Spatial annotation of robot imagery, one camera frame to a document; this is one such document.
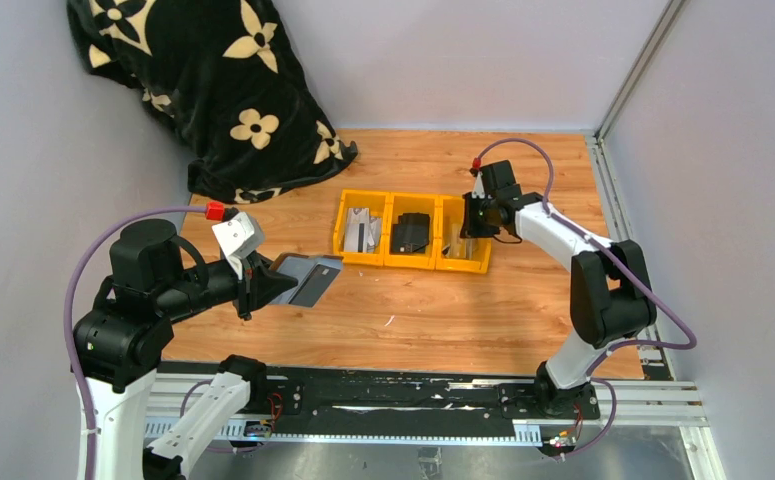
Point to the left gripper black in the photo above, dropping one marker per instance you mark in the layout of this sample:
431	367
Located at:
259	286

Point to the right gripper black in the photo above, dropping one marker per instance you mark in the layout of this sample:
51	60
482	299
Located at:
471	229

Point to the brown leather card holder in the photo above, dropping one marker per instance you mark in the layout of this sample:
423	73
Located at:
314	275

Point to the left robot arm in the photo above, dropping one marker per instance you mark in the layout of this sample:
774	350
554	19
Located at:
157	279

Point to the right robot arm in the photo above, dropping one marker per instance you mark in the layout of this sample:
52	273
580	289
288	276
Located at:
608	280

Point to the beige cards pile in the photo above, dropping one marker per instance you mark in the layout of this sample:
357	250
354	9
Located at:
456	247

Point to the silver cards pile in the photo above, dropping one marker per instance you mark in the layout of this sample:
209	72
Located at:
362	231

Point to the yellow bin right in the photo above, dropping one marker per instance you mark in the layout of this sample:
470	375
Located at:
453	209

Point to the yellow bin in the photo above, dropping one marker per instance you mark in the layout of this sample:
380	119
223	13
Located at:
453	209
407	203
375	200

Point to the yellow bin middle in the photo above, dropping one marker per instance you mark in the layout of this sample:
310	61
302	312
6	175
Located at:
407	203

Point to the yellow bin left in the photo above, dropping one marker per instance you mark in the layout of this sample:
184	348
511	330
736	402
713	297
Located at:
375	200

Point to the black floral blanket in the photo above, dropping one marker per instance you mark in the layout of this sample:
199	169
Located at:
223	77

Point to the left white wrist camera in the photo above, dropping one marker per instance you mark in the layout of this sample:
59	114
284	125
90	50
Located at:
238	238

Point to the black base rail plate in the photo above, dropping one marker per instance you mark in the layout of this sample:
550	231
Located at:
384	403

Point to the aluminium frame post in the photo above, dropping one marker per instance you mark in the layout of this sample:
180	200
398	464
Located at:
662	28

